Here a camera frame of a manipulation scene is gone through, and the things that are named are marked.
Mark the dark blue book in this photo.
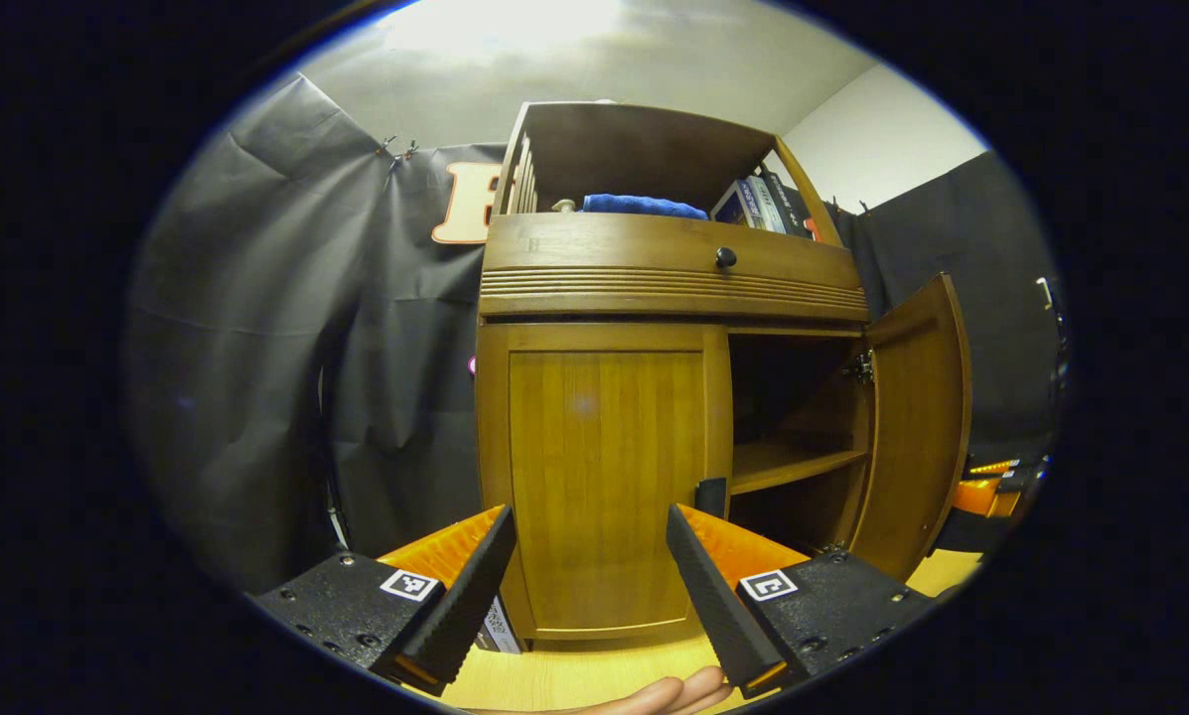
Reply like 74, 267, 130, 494
709, 179, 756, 228

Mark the black book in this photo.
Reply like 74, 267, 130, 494
763, 170, 816, 240

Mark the blue folded towel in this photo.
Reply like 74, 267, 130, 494
580, 193, 710, 221

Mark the wooden double-door shoe cabinet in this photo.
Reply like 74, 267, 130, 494
475, 99, 875, 653

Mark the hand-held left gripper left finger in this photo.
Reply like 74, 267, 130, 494
253, 504, 518, 697

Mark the grey book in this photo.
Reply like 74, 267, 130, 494
745, 175, 790, 235

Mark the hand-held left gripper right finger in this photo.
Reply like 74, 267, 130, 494
665, 502, 940, 700

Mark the black backdrop cloth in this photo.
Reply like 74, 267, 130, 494
127, 74, 1064, 597

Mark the wooden shoe cabinet door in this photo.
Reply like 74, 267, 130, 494
845, 273, 973, 583
477, 323, 735, 643

